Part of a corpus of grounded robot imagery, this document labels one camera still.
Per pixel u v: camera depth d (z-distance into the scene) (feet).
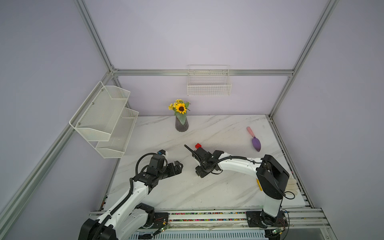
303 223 2.41
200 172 2.56
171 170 2.40
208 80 3.08
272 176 1.60
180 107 3.05
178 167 2.45
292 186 2.80
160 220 2.41
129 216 1.85
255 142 3.38
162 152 2.52
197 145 3.21
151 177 1.95
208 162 2.13
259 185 1.61
